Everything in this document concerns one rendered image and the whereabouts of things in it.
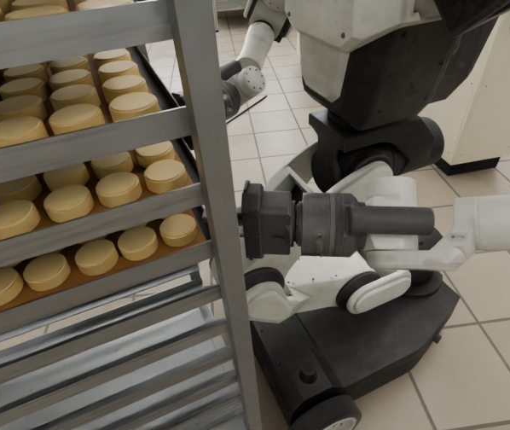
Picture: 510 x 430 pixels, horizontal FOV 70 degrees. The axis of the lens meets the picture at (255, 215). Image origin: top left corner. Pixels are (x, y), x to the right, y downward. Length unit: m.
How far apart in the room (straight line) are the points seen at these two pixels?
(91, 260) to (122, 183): 0.11
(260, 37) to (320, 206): 0.63
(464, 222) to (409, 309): 0.76
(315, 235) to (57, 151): 0.30
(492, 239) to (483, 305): 1.07
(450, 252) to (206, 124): 0.31
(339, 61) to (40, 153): 0.43
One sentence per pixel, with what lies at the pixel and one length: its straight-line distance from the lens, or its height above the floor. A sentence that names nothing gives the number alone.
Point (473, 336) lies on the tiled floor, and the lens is 1.45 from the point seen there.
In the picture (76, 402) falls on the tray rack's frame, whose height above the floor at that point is 0.15.
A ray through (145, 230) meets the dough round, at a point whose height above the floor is 0.79.
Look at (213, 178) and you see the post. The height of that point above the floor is 0.91.
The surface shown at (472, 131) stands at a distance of 2.00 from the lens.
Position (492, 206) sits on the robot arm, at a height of 0.85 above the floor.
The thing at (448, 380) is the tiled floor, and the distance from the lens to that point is 1.33.
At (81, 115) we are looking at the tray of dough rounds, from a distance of 0.41.
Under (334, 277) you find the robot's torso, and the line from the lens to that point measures 0.98.
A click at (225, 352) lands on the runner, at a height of 0.53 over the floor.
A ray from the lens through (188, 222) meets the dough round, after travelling 0.51.
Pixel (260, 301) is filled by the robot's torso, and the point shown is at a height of 0.48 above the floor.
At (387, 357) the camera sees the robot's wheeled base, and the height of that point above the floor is 0.17.
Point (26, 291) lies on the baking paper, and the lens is 0.54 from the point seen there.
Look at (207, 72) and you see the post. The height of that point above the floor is 1.01.
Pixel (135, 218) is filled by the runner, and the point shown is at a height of 0.87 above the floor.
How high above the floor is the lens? 1.12
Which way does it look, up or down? 40 degrees down
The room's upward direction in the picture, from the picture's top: 4 degrees counter-clockwise
